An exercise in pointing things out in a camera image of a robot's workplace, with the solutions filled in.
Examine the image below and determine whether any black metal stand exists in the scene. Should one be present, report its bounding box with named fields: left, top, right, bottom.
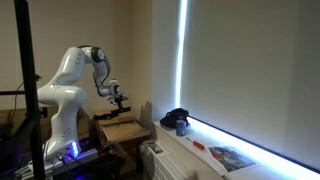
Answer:
left=0, top=0, right=47, bottom=180

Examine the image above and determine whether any white window sill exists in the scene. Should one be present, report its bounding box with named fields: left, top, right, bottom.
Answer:
left=153, top=115, right=320, bottom=180

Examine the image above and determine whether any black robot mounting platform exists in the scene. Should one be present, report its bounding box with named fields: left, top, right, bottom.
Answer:
left=13, top=146, right=102, bottom=180

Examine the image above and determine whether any wooden board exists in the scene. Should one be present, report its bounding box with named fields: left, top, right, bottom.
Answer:
left=101, top=120, right=151, bottom=145

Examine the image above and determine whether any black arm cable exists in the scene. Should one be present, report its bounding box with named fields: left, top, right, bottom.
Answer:
left=93, top=55, right=112, bottom=98

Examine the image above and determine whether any white roller window blind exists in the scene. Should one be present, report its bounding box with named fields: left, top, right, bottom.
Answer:
left=181, top=0, right=320, bottom=172

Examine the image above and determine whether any blue can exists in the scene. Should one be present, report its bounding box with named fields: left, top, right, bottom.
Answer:
left=175, top=119, right=187, bottom=137

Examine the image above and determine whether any light wooden nightstand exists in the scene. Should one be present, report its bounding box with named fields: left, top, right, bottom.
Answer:
left=94, top=112, right=142, bottom=176

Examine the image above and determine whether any colourful magazine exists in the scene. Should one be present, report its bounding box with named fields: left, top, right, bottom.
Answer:
left=207, top=145, right=261, bottom=174

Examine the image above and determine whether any white slatted radiator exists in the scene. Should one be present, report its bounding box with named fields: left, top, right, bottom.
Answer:
left=141, top=139, right=216, bottom=180

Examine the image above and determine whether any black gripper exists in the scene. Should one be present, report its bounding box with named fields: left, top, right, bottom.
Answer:
left=112, top=94, right=130, bottom=111

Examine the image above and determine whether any navy cap with yellow logo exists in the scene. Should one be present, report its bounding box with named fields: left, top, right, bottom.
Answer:
left=159, top=107, right=191, bottom=131

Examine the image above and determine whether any red handled screwdriver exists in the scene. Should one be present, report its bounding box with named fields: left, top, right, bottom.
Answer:
left=185, top=136, right=206, bottom=151

